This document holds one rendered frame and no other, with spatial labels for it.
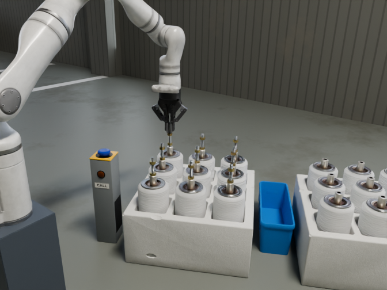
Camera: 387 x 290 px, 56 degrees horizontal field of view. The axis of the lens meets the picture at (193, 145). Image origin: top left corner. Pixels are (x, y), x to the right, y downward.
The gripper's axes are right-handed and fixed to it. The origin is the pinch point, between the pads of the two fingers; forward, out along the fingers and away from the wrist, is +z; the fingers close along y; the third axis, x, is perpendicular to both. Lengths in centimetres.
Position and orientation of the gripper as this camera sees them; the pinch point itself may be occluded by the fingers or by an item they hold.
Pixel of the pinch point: (169, 127)
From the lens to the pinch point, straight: 131.1
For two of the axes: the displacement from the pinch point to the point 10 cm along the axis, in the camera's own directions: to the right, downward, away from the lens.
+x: -1.8, 3.6, -9.1
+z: -0.2, 9.3, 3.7
